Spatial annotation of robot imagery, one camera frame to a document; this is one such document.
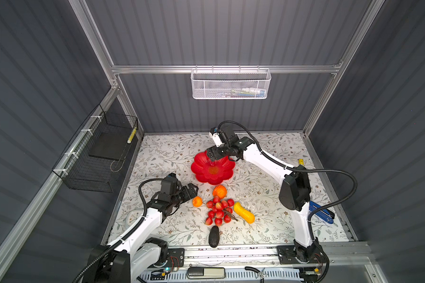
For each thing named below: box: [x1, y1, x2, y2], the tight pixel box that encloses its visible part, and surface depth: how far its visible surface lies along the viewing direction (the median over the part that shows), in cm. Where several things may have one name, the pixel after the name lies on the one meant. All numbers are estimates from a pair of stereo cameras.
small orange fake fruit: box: [192, 195, 203, 208], surface depth 88 cm
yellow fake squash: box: [233, 201, 256, 225], surface depth 85 cm
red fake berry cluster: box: [204, 195, 239, 227], surface depth 84 cm
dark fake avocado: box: [208, 225, 221, 249], surface depth 77 cm
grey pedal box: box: [186, 267, 226, 279], surface depth 68 cm
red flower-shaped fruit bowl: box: [190, 150, 236, 186], surface depth 102 cm
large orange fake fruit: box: [212, 184, 228, 200], surface depth 89 cm
